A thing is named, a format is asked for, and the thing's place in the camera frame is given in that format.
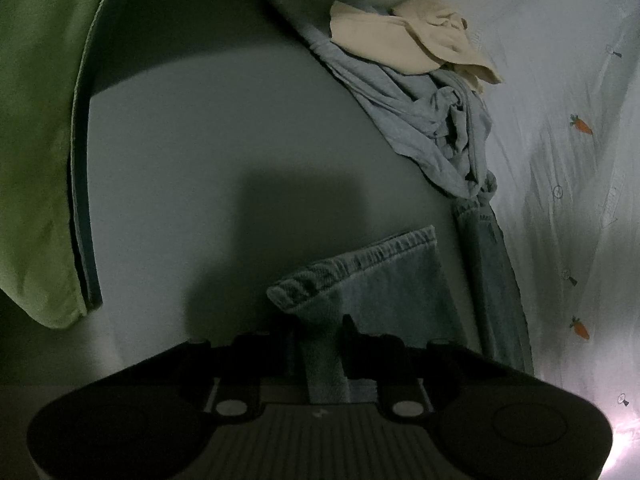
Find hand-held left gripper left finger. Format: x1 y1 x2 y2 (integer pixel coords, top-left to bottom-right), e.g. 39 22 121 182
177 329 307 418

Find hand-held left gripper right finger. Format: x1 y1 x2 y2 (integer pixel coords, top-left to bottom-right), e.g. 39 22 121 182
339 312 467 419

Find blue denim jeans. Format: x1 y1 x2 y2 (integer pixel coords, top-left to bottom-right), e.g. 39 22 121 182
266 195 536 405

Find grey-blue shirt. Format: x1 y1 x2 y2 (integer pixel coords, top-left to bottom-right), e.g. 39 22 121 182
272 0 499 202

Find carrot printed sheet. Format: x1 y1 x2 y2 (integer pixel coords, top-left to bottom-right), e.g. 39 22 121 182
350 0 640 463

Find cream garment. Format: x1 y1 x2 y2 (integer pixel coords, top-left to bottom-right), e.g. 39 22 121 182
330 0 505 95

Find green cloth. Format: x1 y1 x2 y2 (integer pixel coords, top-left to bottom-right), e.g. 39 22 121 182
0 0 121 330

